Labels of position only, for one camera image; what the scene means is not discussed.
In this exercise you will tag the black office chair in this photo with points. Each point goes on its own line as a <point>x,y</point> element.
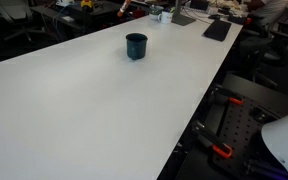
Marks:
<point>18,14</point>

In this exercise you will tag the orange black clamp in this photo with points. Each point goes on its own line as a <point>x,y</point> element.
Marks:
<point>232,96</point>
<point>218,146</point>

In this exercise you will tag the dark blue enamel mug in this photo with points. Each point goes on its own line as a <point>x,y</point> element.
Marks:
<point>136,45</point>

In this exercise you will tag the red white marker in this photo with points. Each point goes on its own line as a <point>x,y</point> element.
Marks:
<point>123,8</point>

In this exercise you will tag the black keyboard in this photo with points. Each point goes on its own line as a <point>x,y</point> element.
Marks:
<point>217,30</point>

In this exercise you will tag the orange black clamp near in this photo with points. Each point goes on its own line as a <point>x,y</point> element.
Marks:
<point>218,146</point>

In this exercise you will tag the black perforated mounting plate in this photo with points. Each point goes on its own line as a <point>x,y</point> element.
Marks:
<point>240,129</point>

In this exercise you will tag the green white bowl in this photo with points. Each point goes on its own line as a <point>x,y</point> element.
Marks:
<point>154,11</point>

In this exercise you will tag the grey monitor stand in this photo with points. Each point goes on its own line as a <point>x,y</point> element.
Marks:
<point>178,18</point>

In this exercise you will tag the white coffee mug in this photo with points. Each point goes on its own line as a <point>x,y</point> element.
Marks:
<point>165,17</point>

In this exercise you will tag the orange black clamp far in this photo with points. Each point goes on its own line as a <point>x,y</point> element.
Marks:
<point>232,96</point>

